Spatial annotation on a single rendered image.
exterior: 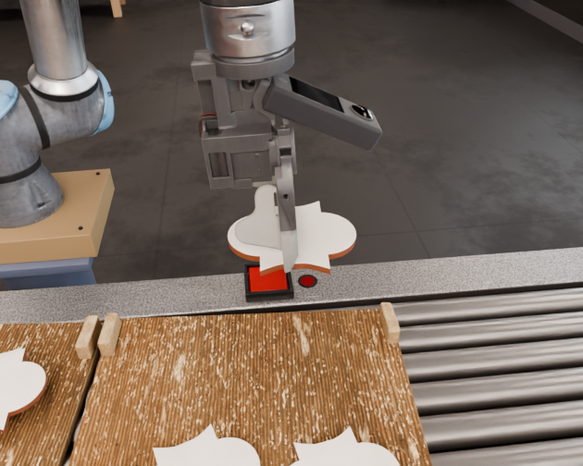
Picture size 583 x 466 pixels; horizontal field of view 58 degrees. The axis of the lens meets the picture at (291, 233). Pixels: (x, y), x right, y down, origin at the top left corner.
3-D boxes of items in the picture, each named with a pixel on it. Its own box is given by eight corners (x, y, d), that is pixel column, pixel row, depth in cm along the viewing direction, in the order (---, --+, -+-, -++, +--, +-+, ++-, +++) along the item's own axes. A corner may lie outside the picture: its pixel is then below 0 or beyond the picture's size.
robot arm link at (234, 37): (290, -20, 45) (296, 6, 38) (293, 34, 47) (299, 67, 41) (203, -13, 45) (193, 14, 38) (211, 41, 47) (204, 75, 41)
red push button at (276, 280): (248, 273, 87) (248, 266, 86) (284, 270, 88) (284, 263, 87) (250, 299, 82) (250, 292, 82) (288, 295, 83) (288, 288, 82)
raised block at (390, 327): (378, 313, 77) (379, 300, 75) (390, 313, 77) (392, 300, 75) (386, 345, 72) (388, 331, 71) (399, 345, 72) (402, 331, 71)
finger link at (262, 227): (241, 275, 53) (231, 184, 51) (299, 270, 53) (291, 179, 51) (239, 284, 50) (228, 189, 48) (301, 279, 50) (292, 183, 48)
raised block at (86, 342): (91, 327, 75) (86, 313, 73) (103, 326, 75) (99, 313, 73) (78, 360, 70) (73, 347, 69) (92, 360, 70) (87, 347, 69)
